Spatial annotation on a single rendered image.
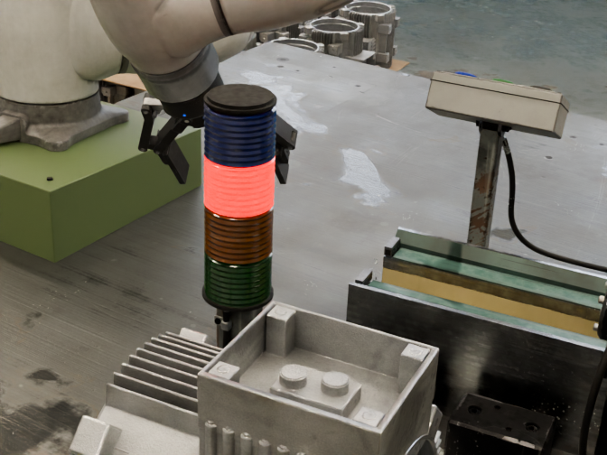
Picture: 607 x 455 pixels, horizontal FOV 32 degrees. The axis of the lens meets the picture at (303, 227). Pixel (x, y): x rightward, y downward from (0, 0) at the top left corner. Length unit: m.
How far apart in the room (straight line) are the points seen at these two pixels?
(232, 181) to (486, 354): 0.40
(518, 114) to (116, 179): 0.57
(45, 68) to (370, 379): 0.99
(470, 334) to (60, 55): 0.75
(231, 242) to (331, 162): 0.92
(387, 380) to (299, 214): 0.94
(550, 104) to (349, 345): 0.72
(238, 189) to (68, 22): 0.75
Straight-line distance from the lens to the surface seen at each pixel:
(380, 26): 3.63
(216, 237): 0.91
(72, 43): 1.59
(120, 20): 1.08
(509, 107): 1.38
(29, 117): 1.62
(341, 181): 1.74
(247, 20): 1.08
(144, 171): 1.59
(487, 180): 1.43
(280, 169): 1.33
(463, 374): 1.18
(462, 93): 1.39
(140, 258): 1.50
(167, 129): 1.31
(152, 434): 0.71
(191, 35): 1.09
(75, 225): 1.51
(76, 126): 1.62
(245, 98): 0.87
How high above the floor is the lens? 1.52
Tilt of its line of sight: 27 degrees down
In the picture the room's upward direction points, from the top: 3 degrees clockwise
